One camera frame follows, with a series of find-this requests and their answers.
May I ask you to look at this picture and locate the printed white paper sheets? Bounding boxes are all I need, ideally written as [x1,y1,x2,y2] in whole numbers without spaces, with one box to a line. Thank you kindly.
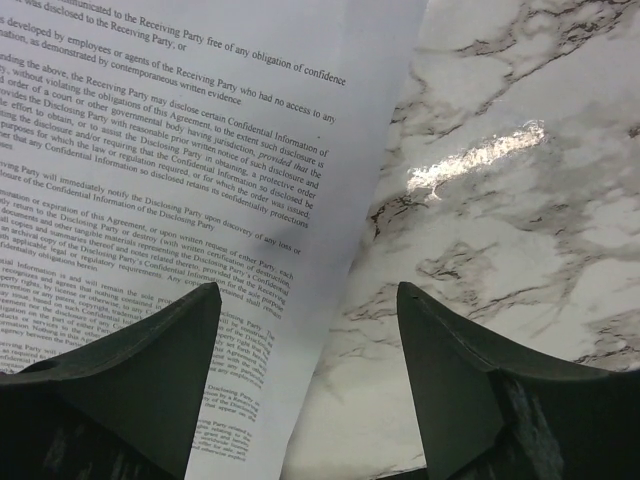
[1,1,426,479]

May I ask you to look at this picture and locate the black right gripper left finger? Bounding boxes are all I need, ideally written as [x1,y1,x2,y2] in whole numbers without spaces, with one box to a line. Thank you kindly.
[1,283,222,479]

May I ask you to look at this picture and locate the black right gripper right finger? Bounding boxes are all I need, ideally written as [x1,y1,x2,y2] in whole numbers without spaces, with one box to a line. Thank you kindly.
[396,282,639,479]

